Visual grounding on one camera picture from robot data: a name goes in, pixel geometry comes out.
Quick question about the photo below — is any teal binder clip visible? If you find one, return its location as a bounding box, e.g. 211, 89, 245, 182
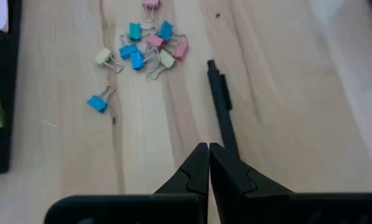
128, 21, 143, 42

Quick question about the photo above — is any cream binder clip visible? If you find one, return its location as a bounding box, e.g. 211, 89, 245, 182
146, 49, 177, 81
95, 47, 124, 74

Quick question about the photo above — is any black pen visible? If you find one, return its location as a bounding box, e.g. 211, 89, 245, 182
207, 59, 240, 158

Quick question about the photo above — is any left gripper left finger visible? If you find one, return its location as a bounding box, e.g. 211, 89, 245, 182
44, 142, 209, 224

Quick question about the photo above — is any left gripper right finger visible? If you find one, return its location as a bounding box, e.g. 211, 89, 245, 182
210, 142, 372, 224

